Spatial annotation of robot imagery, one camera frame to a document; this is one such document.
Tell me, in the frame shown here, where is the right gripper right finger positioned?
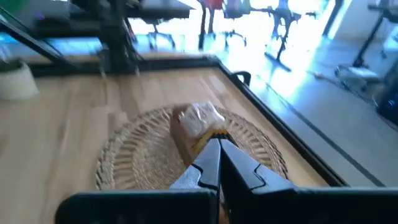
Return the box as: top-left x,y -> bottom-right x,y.
220,138 -> 297,224

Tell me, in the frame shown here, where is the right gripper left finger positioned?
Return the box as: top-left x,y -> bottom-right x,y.
169,138 -> 223,192

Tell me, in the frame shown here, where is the yellow tea packet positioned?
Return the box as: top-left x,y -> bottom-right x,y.
192,128 -> 239,154

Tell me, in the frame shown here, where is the orange white Tazo tea packet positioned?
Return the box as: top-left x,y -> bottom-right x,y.
178,100 -> 227,138

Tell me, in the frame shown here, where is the wooden tea organizer box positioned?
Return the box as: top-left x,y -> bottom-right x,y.
169,104 -> 242,170

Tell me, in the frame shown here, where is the grey floor box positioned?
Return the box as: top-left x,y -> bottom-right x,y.
335,64 -> 384,85

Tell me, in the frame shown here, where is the red office chair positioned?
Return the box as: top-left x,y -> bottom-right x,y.
198,0 -> 225,52

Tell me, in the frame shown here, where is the black office desk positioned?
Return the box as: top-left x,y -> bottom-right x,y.
126,0 -> 196,20

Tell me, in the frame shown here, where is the dark floor case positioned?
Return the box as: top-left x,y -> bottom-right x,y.
375,70 -> 398,125

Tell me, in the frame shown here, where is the black floor stand pole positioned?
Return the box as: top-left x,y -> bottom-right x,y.
353,0 -> 398,68

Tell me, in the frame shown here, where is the small plant in white pot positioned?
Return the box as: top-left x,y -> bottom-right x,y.
0,57 -> 40,101

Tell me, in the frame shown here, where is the black metal table frame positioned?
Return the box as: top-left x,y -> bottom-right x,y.
0,17 -> 348,187

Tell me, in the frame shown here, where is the black pedestal leg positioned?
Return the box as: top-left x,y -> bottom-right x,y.
264,0 -> 313,73

